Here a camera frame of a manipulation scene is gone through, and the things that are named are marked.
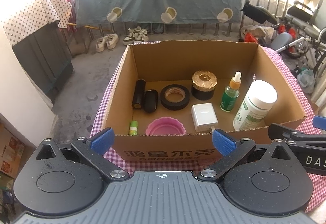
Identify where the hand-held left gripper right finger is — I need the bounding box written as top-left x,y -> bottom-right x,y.
197,128 -> 294,182

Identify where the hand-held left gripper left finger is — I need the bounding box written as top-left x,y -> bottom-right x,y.
35,127 -> 130,182

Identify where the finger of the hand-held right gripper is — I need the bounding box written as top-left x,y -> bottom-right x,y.
313,115 -> 326,128
267,123 -> 326,143

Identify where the white charger plug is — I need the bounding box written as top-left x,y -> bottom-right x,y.
192,103 -> 219,135

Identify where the black key fob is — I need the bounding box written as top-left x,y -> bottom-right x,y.
144,89 -> 159,113

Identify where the brown cardboard box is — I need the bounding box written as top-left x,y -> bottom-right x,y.
101,40 -> 307,167

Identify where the purple checked tablecloth with rabbit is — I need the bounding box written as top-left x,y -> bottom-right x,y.
90,45 -> 326,213

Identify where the white bottle with green label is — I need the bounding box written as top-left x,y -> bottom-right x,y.
232,80 -> 278,131

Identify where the pale green plastic bag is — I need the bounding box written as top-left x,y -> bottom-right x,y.
297,68 -> 315,94

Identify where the green dropper bottle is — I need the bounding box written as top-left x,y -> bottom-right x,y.
220,71 -> 242,113

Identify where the black cylinder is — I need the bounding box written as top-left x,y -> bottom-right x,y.
132,80 -> 146,110

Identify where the black jar with gold lid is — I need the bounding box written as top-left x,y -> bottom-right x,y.
191,71 -> 218,101

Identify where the pink scalloped lid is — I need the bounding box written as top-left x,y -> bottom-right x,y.
146,117 -> 186,135

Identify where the black tape roll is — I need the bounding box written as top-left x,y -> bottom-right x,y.
160,84 -> 190,111

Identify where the grey and red tricycle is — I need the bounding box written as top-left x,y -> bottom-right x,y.
269,23 -> 307,60

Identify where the printed cardboard carton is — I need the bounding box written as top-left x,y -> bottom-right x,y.
0,122 -> 26,179

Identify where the dark grey cabinet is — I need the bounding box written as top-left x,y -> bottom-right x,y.
11,19 -> 74,105

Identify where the black wheelchair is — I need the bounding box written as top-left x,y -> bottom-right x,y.
280,0 -> 326,103

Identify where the white plastic bag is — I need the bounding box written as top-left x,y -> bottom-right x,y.
241,25 -> 275,43

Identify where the white and dark sneaker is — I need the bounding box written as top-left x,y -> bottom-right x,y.
134,26 -> 150,43
123,28 -> 138,46

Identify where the yellow pole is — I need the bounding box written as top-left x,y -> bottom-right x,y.
67,23 -> 101,31

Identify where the black padded seat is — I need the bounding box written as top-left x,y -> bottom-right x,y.
241,1 -> 279,25

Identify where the white star-print cloth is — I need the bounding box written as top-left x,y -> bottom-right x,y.
1,0 -> 73,44

